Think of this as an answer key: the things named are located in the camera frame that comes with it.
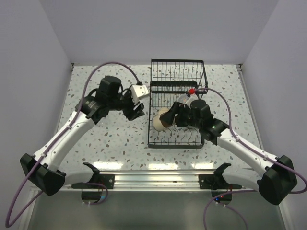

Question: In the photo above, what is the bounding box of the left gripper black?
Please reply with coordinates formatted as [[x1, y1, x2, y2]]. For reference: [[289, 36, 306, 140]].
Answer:
[[108, 85, 144, 120]]

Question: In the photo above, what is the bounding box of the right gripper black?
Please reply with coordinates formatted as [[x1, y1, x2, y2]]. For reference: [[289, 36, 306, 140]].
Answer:
[[160, 102, 202, 129]]

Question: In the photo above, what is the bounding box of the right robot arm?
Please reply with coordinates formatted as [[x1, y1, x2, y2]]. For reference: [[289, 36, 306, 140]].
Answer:
[[153, 99, 297, 205]]

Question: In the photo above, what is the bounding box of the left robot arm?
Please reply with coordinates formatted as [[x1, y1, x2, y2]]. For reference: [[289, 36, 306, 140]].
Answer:
[[20, 76, 149, 196]]

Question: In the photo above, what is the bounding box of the clear glass back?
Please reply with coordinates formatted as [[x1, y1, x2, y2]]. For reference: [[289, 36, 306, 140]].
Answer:
[[178, 94, 191, 105]]

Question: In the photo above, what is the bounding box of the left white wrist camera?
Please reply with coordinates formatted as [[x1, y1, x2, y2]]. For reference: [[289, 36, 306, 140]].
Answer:
[[130, 85, 149, 105]]

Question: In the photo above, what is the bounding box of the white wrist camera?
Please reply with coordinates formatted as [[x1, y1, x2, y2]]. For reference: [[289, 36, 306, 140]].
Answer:
[[187, 89, 199, 101], [130, 85, 149, 105]]

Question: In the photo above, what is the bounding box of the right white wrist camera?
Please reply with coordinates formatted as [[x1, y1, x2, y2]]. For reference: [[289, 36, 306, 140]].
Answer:
[[187, 89, 199, 101]]

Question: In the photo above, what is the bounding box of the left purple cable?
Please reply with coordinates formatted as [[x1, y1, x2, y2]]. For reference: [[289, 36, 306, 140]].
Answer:
[[5, 61, 142, 228]]

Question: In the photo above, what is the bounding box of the black wire dish rack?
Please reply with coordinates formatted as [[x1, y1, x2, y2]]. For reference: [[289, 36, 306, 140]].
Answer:
[[148, 59, 208, 149]]

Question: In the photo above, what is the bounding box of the aluminium mounting rail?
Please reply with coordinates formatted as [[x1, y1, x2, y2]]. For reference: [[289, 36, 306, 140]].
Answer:
[[31, 169, 281, 191]]

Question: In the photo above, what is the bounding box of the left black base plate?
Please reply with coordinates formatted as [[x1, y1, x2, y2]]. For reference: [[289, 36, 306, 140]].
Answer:
[[71, 174, 115, 189]]

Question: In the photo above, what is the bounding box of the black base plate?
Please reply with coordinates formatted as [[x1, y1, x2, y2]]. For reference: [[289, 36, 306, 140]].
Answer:
[[198, 174, 242, 190], [71, 174, 115, 189]]

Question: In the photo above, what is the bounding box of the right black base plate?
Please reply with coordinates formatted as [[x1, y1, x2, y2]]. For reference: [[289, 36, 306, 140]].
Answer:
[[198, 174, 242, 190]]

